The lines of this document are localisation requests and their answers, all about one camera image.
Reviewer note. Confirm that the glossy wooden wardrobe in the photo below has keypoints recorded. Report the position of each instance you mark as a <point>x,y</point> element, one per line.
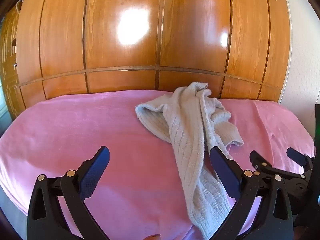
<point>155,35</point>

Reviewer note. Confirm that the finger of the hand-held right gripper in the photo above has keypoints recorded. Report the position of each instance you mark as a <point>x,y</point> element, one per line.
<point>260,161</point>
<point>296,155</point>

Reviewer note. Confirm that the light grey knitted sweater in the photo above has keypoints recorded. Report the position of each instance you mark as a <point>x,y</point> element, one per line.
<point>186,135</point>

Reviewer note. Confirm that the white mattress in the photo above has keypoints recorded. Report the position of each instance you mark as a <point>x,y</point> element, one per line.
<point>12,205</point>

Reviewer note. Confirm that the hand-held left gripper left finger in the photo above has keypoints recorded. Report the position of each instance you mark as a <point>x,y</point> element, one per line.
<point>93,177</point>

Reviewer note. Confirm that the pink blanket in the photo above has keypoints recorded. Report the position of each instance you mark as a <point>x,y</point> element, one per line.
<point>75,130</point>

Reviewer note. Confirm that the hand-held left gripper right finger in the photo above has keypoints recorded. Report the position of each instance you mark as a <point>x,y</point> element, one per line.
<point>226,175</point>

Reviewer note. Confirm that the wooden lattice cabinet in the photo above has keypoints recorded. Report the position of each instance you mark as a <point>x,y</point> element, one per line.
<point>8,75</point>

